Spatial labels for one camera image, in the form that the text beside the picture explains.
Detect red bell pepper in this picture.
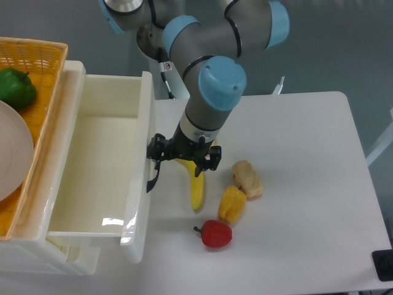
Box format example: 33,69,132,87
193,219,233,248

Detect beige round plate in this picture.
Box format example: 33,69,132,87
1,101,34,200

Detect green bell pepper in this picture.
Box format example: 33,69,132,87
1,68,37,111

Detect yellow banana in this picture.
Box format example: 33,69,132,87
176,159,205,211

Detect white plastic drawer cabinet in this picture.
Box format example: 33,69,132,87
0,60,102,276

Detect black device at table edge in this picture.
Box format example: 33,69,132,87
372,250,393,281

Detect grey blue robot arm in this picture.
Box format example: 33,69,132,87
100,1,290,174

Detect rectangular bread loaf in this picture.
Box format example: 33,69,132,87
231,160,263,199

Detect yellow bell pepper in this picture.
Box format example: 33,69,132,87
217,186,247,224

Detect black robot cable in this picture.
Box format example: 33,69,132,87
157,47,176,100

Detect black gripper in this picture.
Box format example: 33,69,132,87
147,124,222,177

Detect orange woven basket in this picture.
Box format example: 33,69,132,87
1,37,68,241

